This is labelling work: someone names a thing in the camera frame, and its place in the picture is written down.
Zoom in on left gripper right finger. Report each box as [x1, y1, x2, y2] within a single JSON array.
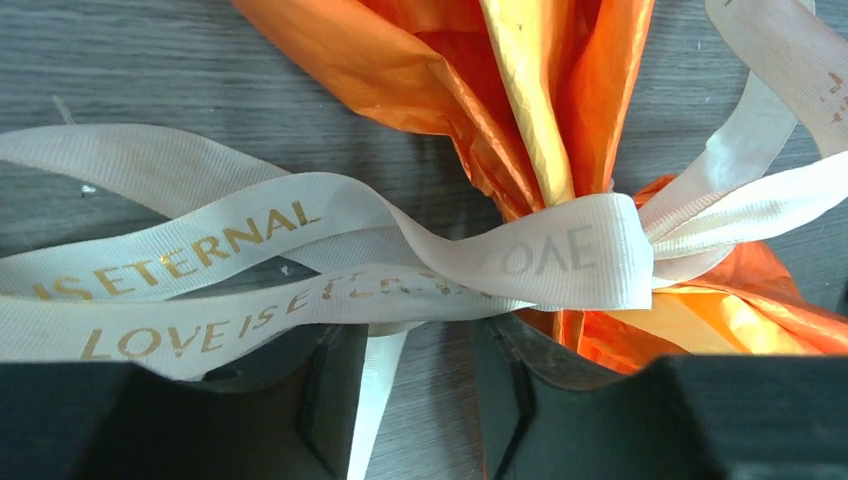
[[471, 315, 847, 480]]

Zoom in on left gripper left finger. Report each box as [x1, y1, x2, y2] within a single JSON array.
[[1, 325, 367, 479]]

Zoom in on cream printed ribbon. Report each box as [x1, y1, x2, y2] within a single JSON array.
[[1, 1, 847, 441]]

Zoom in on orange flower bouquet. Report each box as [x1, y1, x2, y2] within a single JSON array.
[[237, 0, 847, 374]]

